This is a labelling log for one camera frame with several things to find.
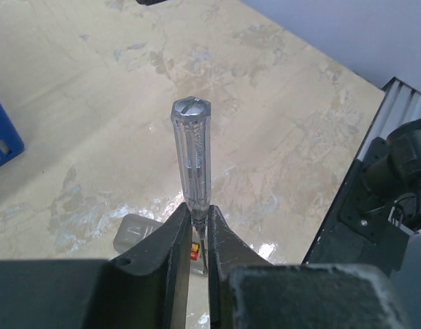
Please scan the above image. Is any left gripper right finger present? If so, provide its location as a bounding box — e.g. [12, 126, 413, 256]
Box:
[208, 206, 409, 328]

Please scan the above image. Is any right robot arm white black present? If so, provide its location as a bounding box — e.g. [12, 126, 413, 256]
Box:
[360, 118, 421, 232]

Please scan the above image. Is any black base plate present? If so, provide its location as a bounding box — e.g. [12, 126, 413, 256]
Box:
[302, 160, 421, 276]

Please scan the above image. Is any blue plastic basket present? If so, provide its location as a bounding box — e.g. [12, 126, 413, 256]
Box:
[0, 102, 25, 167]

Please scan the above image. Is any small screwdriver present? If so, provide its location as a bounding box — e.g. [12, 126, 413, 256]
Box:
[171, 96, 211, 275]

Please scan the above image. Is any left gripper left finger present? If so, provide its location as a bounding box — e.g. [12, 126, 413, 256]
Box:
[0, 204, 191, 328]

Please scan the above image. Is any white grey remote control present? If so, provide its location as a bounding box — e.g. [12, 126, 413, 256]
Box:
[112, 214, 202, 275]

